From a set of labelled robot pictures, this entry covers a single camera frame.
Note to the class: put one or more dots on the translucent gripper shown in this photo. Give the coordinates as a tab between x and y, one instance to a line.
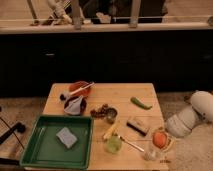
169	143

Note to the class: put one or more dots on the orange apple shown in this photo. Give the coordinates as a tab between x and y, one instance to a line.
159	139

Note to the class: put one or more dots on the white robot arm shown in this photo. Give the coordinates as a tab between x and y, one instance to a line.
180	125

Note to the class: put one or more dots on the white paper cup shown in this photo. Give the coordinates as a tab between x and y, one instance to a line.
153	153

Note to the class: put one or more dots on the small metal cup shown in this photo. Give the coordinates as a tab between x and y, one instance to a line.
111	114

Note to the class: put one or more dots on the black and tan eraser block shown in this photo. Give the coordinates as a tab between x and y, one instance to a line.
138	125

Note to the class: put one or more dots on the gold spoon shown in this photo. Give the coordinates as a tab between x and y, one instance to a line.
131	144

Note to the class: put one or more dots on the wooden table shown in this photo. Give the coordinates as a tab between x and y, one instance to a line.
118	95

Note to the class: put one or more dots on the green chili pepper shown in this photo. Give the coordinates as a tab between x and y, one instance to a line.
138	103

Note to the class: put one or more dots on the yellow corn cob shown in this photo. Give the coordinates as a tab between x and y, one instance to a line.
110	131

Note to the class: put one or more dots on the dark plate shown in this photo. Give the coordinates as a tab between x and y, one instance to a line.
67	102

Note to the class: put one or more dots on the orange bowl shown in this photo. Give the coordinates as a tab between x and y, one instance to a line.
76	85

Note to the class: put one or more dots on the blue sponge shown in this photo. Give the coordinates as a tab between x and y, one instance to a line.
67	137

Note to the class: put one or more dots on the grey folded cloth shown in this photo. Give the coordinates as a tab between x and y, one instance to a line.
74	106

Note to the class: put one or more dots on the green plastic tray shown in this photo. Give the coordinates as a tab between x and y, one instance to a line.
45	150

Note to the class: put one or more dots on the white handled brush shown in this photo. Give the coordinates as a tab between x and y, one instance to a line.
66	94

